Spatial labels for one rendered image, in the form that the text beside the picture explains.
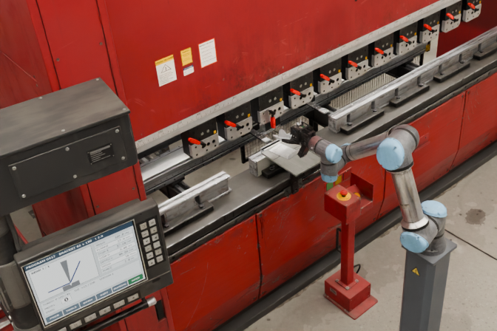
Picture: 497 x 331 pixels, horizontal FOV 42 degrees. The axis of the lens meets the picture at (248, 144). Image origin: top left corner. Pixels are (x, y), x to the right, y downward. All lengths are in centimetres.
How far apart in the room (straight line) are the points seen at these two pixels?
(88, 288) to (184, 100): 99
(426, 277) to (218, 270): 100
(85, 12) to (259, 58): 104
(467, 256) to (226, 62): 208
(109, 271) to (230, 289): 138
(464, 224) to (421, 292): 130
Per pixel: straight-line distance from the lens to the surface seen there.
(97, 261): 209
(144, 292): 225
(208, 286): 329
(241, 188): 323
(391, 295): 389
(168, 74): 268
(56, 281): 208
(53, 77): 219
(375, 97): 374
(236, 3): 278
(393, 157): 261
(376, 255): 411
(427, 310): 327
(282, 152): 323
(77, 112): 190
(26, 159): 184
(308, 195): 345
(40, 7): 211
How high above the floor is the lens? 288
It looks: 35 degrees down
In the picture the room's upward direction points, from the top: 5 degrees counter-clockwise
